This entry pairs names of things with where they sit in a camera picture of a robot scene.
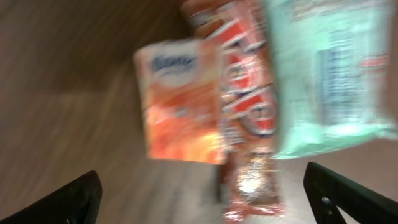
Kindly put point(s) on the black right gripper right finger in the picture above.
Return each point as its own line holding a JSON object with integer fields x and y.
{"x": 329, "y": 192}

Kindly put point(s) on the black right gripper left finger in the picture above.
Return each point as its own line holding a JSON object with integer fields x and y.
{"x": 77, "y": 202}

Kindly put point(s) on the orange Top chocolate bar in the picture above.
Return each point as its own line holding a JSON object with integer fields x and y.
{"x": 249, "y": 106}

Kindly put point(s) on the teal snack packet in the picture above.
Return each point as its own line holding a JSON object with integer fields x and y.
{"x": 331, "y": 61}

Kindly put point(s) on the small orange tissue pack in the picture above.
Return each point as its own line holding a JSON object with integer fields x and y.
{"x": 180, "y": 89}

